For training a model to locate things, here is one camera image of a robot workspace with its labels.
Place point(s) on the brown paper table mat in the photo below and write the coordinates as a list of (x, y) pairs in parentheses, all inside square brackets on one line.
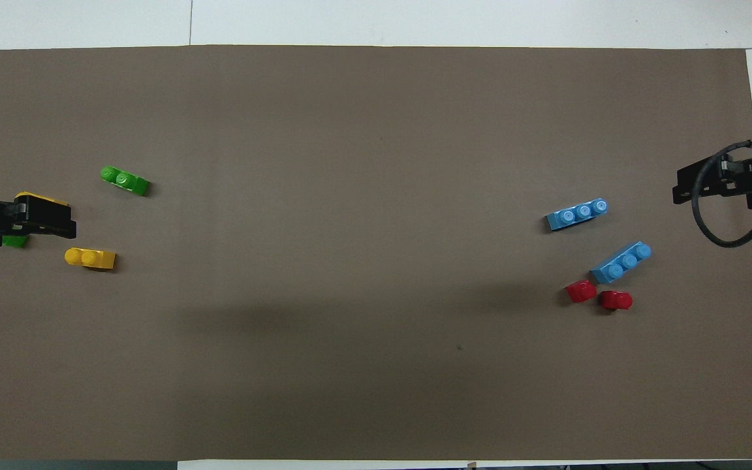
[(376, 365)]

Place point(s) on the green two-stud toy block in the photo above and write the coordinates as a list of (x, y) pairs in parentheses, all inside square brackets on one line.
[(125, 181)]

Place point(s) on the yellow two-stud toy block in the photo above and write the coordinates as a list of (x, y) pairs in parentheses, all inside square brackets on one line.
[(91, 258)]

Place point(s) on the red single-stud toy block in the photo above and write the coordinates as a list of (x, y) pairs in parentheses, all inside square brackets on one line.
[(616, 300), (581, 291)]

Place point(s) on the blue three-stud toy block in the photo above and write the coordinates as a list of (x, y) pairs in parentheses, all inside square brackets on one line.
[(621, 262), (577, 214)]

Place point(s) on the small green toy block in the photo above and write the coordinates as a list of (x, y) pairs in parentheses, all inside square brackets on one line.
[(17, 241)]

